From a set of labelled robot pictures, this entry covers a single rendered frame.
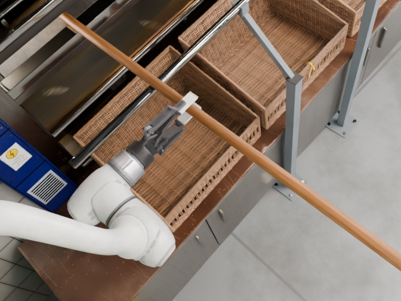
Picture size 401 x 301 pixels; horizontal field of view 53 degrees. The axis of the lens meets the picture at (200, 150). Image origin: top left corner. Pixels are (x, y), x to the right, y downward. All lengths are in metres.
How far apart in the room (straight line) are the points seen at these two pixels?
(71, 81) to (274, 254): 1.30
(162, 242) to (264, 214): 1.30
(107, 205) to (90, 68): 0.68
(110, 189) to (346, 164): 1.59
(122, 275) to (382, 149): 1.53
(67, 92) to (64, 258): 0.67
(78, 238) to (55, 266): 0.93
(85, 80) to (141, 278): 0.77
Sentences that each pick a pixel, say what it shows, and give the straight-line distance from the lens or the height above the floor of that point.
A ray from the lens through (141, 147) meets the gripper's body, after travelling 1.05.
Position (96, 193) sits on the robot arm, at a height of 1.24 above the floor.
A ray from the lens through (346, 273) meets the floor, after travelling 2.17.
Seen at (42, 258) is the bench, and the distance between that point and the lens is 1.82.
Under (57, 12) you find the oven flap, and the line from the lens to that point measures 1.19.
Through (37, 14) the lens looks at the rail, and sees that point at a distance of 1.17.
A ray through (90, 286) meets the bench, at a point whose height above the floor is 0.58.
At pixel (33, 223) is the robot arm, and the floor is 1.45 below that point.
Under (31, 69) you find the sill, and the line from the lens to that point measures 1.43.
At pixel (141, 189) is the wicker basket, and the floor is 0.59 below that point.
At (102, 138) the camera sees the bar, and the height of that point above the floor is 1.17.
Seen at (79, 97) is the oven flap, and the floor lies 0.97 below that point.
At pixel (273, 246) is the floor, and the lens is 2.17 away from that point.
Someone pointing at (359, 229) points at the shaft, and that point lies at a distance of 0.96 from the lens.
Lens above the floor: 2.11
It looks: 61 degrees down
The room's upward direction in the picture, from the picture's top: 21 degrees counter-clockwise
